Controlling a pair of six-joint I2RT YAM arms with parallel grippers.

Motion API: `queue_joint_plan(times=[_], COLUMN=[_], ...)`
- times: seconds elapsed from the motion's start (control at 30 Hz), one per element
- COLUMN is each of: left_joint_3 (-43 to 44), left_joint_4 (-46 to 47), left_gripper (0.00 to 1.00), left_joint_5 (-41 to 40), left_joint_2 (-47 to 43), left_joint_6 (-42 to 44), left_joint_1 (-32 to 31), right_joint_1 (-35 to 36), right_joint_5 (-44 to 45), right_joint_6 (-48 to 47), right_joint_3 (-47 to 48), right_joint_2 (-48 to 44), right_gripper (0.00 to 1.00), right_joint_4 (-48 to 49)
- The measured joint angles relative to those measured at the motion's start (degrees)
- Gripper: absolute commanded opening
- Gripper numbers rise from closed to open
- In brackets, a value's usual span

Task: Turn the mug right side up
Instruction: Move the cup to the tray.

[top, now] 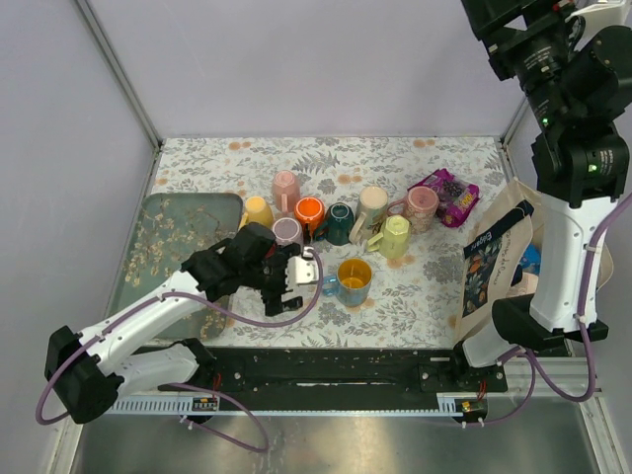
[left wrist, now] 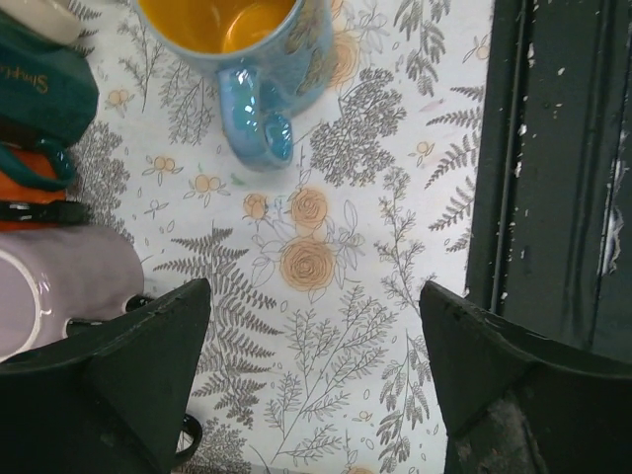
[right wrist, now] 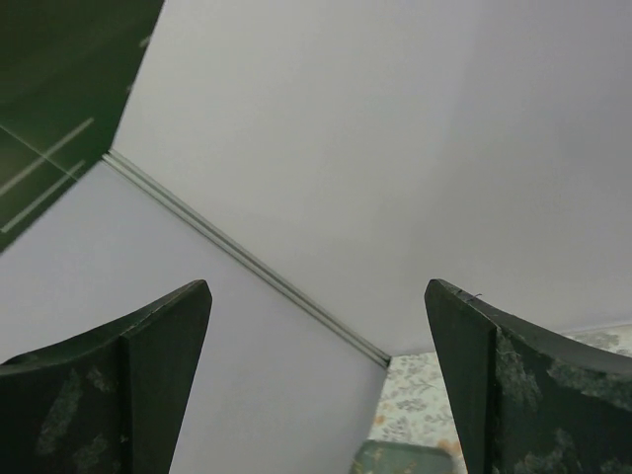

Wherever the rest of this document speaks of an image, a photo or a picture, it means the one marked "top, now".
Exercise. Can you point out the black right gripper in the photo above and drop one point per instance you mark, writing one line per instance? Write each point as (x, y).
(489, 17)

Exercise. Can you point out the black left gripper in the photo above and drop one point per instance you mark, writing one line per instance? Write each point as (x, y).
(274, 299)

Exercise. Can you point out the blue floral mug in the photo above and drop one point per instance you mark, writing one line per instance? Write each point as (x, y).
(351, 282)

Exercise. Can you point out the light green faceted mug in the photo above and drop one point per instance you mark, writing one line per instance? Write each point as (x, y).
(393, 239)

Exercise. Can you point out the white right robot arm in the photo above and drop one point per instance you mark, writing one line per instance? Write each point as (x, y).
(574, 67)

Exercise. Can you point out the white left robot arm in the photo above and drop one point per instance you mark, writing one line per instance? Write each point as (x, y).
(91, 369)

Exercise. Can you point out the lilac mug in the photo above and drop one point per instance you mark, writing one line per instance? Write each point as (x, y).
(288, 231)

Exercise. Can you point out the yellow mug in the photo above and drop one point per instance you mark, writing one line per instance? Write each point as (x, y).
(257, 210)

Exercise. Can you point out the orange mug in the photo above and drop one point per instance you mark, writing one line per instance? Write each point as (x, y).
(310, 213)

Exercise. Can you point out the light pink ribbed mug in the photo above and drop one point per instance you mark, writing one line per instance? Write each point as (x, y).
(286, 191)

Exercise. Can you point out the dark teal mug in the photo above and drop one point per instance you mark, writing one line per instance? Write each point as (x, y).
(337, 225)

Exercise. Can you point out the cream floral mug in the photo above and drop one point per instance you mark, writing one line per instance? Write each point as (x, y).
(370, 213)

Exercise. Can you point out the pink floral mug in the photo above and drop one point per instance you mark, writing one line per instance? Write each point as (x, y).
(418, 206)

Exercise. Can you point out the green floral tray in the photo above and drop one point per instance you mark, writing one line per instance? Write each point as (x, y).
(169, 228)

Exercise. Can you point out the purple candy bag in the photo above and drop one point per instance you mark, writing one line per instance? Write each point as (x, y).
(456, 197)

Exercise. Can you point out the cream canvas tote bag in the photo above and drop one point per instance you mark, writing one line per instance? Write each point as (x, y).
(503, 257)

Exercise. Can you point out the blue packet inside bag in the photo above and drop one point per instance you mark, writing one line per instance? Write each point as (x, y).
(531, 260)

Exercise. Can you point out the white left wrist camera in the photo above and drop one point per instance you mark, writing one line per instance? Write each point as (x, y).
(302, 269)

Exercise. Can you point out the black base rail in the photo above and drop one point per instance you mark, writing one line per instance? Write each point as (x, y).
(430, 371)

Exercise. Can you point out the white cable duct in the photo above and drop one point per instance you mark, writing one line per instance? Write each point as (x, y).
(179, 404)

